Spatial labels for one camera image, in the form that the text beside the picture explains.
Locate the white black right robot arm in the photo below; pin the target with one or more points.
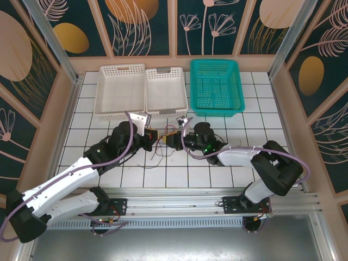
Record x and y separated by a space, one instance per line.
236 157

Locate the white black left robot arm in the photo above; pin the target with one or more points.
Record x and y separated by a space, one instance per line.
59 179

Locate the large white plastic basket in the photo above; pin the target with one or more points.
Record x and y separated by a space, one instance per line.
119 92

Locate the teal plastic basket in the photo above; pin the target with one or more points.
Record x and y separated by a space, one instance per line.
216 89

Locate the grey metal plate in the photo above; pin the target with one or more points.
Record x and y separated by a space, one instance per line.
174 244

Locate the aluminium side rail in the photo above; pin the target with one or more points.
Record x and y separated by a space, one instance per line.
285 122
68 122

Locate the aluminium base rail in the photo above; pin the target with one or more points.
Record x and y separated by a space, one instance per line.
174 204

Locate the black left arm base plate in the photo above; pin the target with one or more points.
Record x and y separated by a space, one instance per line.
119 205

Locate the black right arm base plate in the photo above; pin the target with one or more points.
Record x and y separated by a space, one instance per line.
231 205

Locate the aluminium corner post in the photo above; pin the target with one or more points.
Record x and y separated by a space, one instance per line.
54 46
291 40

